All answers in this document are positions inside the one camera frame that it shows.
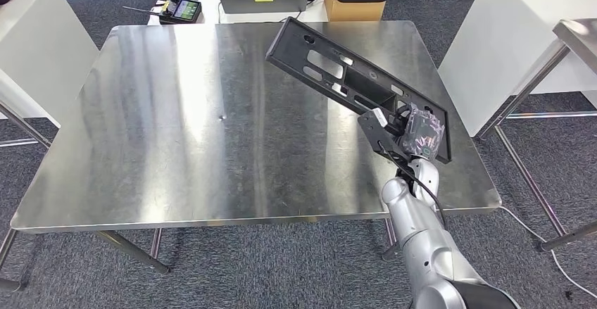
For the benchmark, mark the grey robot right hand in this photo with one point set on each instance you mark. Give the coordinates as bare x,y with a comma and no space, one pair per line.
422,134

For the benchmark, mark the black plastic mounting plate part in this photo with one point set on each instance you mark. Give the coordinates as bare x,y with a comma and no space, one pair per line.
289,50

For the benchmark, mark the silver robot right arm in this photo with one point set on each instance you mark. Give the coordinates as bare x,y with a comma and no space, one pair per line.
420,241

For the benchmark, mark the stainless steel table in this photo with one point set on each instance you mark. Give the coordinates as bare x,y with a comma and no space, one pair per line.
186,134
25,126
580,34

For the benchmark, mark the black device with screen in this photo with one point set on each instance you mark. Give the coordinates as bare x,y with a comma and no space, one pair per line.
186,9

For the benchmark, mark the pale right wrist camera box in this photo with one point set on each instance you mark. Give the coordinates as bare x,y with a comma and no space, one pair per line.
380,117

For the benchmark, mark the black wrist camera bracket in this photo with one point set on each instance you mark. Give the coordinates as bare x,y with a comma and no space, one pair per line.
373,134

